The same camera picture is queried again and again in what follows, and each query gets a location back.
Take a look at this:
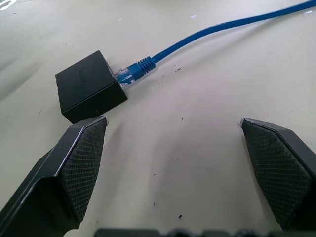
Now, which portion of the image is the blue Ethernet cable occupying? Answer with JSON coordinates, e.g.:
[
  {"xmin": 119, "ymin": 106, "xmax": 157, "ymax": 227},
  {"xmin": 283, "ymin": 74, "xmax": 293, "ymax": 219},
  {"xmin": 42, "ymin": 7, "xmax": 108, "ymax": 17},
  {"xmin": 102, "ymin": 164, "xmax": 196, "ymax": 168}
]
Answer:
[{"xmin": 114, "ymin": 0, "xmax": 316, "ymax": 87}]

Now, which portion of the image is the black network switch box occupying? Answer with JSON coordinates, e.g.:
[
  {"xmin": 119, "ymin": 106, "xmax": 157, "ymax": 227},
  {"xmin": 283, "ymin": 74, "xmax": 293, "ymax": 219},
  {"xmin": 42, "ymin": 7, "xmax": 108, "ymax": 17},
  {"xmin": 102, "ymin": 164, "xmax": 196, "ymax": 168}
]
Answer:
[{"xmin": 55, "ymin": 50, "xmax": 128, "ymax": 124}]

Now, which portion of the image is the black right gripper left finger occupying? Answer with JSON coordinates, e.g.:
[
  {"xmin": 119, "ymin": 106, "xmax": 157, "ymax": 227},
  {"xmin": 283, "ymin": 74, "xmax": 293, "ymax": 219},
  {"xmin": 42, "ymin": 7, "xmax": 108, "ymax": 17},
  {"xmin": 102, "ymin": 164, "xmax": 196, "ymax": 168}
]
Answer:
[{"xmin": 0, "ymin": 115, "xmax": 110, "ymax": 237}]

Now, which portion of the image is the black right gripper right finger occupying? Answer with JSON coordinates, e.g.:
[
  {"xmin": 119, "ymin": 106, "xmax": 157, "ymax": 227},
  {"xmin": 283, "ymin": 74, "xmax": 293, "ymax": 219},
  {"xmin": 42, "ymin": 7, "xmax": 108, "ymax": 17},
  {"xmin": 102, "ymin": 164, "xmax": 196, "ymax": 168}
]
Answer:
[{"xmin": 238, "ymin": 118, "xmax": 316, "ymax": 232}]

